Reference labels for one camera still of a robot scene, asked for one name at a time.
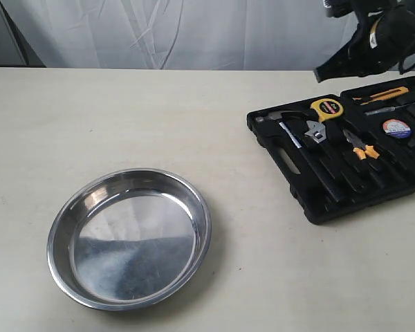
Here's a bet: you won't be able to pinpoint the yellow handled pliers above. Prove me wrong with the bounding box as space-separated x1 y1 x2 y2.
343 129 383 172

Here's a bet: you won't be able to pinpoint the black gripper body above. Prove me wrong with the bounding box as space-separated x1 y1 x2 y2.
313 1 415 82

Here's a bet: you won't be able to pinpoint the white backdrop curtain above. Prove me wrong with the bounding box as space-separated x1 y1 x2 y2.
2 1 357 71

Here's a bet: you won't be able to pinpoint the silver adjustable wrench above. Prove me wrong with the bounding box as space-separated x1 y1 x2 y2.
304 120 326 144

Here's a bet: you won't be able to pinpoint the yellow tape measure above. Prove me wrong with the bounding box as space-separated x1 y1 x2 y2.
311 98 344 123

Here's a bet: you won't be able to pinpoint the yellow utility knife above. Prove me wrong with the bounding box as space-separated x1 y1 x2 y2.
353 86 409 105

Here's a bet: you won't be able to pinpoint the round stainless steel tray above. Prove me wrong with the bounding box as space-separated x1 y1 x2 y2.
46 168 212 312

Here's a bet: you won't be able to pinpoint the test pen screwdriver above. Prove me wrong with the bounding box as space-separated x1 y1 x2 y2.
365 102 415 116

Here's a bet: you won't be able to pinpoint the black plastic tool case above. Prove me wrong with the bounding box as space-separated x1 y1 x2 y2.
246 76 415 225

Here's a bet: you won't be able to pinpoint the claw hammer black handle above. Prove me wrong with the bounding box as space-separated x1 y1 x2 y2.
255 110 346 203

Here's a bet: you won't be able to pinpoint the electrical tape roll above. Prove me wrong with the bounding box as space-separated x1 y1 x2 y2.
382 119 412 139

